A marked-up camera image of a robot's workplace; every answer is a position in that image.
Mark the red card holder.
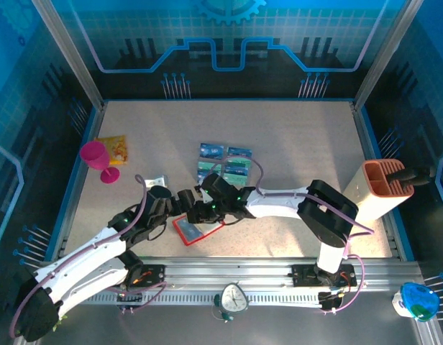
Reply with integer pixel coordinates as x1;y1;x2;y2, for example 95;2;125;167
171;214;223;247

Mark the aluminium front beam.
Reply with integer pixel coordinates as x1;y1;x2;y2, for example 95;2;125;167
36;255;424;306

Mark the yellow snack packet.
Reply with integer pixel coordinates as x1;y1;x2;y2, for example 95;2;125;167
94;134;129;166

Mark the pink plastic goblet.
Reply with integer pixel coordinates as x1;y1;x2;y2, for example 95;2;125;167
80;140;121;185

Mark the white triangular alarm clock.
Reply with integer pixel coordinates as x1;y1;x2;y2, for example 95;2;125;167
220;282;250;313

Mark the white orange knife block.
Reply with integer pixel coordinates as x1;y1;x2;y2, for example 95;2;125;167
342;159;415;221

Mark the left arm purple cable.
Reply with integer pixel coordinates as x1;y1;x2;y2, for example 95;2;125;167
9;174;171;339

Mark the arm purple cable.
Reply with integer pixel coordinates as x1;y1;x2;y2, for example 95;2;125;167
205;155;374;316
9;174;171;339

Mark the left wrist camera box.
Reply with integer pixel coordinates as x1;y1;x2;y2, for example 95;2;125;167
145;175;169;188

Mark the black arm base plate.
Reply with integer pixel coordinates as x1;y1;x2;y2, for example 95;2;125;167
113;264;171;288
291;264;357;288

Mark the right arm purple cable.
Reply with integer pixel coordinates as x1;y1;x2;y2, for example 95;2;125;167
205;155;374;316

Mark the grey slotted cable duct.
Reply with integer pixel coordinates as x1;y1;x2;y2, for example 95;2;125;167
81;291;325;307

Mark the aluminium frame post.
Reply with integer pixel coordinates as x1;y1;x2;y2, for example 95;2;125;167
352;0;426;111
29;0;108;111

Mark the black knife handle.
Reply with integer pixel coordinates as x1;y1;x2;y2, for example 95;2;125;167
386;165;437;190

